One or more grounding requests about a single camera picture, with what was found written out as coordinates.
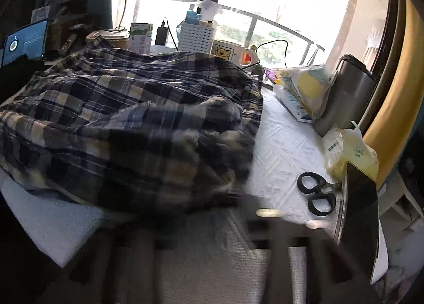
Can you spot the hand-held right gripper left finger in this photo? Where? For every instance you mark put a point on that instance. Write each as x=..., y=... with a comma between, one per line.
x=132, y=257

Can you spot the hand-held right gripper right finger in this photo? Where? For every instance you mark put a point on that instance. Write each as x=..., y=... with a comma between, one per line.
x=298, y=257

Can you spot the plaid pants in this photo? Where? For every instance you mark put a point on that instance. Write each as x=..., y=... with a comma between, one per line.
x=132, y=118

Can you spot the black flat device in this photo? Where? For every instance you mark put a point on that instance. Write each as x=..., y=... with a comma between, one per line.
x=359, y=218

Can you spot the yellow tissue pack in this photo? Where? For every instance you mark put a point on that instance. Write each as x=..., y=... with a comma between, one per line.
x=351, y=155

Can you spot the yellow white plastic bag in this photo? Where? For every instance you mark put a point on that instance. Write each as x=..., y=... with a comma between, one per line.
x=304, y=92

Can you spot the steel thermos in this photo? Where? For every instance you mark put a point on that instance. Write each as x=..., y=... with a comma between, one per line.
x=347, y=95

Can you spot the purple cloth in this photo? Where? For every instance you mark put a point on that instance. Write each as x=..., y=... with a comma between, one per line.
x=271, y=75

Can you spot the yellow curtain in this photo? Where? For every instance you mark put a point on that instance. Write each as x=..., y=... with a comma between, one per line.
x=397, y=75

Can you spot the black cloth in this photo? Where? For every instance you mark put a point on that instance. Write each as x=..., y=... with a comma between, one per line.
x=16, y=79

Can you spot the cream bear mug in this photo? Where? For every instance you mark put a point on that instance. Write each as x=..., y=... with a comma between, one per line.
x=232, y=54

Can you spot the green white milk carton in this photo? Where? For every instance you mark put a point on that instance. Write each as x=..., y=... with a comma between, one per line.
x=141, y=38

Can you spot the beige lunch box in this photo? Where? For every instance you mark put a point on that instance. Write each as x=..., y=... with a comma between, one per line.
x=107, y=39

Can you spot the black charger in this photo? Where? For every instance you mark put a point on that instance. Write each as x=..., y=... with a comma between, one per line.
x=161, y=36

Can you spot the white slotted basket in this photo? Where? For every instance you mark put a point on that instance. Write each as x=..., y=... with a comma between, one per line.
x=197, y=36

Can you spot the brown cardboard box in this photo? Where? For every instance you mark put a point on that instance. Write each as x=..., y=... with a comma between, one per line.
x=66, y=31

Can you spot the black balcony railing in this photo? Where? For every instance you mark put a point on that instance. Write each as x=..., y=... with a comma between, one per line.
x=271, y=22

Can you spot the blue screen tablet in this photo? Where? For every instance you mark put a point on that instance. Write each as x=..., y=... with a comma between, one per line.
x=25, y=42

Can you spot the small white printed box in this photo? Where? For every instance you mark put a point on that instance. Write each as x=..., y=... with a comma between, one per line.
x=40, y=14

